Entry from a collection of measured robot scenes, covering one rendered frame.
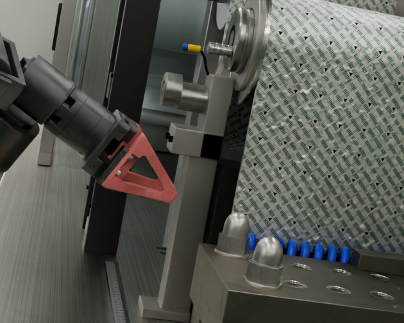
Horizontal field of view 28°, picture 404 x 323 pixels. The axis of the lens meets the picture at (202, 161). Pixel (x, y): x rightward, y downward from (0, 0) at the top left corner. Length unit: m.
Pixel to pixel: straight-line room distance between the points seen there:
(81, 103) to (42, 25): 5.59
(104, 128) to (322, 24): 0.27
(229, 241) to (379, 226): 0.21
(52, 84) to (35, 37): 5.59
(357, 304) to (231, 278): 0.12
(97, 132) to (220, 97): 0.18
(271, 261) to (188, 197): 0.26
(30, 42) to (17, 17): 0.21
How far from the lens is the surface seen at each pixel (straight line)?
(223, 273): 0.76
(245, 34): 0.91
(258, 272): 0.74
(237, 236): 0.83
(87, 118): 0.84
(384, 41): 0.94
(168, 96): 0.95
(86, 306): 1.01
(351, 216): 0.94
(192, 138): 0.95
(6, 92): 0.81
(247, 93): 0.90
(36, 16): 6.43
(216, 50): 0.92
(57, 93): 0.84
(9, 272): 1.10
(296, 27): 0.90
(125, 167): 0.83
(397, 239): 0.97
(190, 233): 0.98
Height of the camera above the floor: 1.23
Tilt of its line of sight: 8 degrees down
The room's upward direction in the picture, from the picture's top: 11 degrees clockwise
